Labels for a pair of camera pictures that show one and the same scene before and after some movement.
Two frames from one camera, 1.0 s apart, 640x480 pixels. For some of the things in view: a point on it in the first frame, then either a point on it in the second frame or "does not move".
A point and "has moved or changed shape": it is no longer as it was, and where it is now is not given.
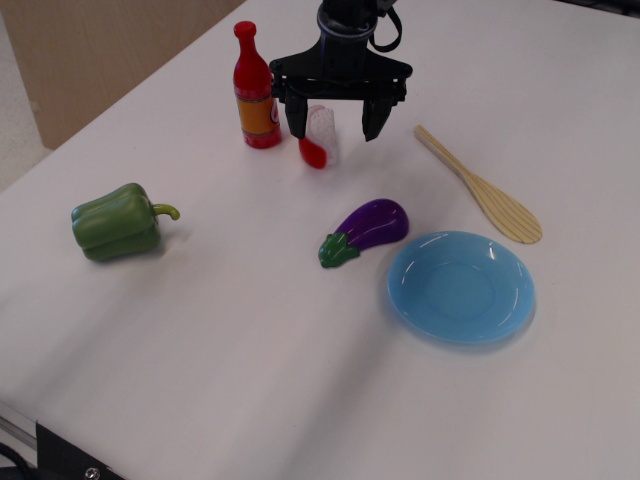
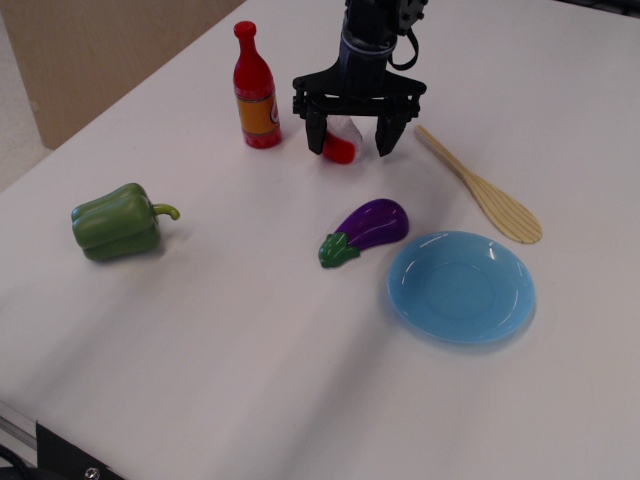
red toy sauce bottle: x=252 y=80 does not move
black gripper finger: x=375 y=113 → x=389 y=129
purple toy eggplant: x=370 y=224 does not move
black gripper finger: x=296 y=110 → x=316 y=125
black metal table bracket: x=59 y=459 does not move
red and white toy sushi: x=319 y=144 has moved or changed shape
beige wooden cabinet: x=72 y=53 does not move
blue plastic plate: x=463 y=287 does not move
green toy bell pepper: x=119 y=224 does not move
